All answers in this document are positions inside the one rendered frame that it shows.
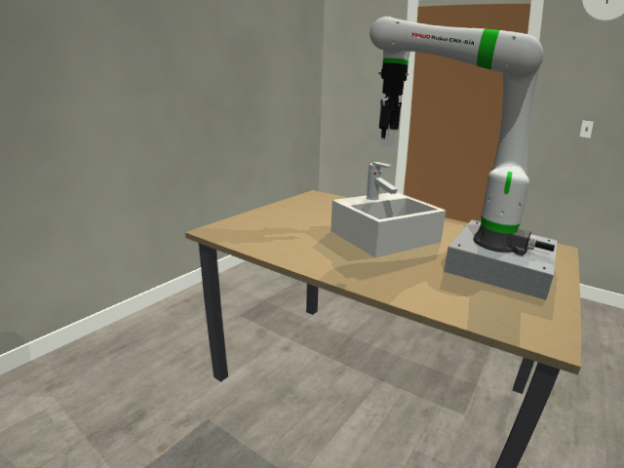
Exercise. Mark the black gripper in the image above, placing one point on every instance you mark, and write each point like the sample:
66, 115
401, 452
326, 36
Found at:
388, 117

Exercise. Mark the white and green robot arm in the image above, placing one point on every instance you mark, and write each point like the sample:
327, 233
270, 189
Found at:
508, 52

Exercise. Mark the grey mixer tap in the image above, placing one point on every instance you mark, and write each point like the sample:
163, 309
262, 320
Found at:
375, 179

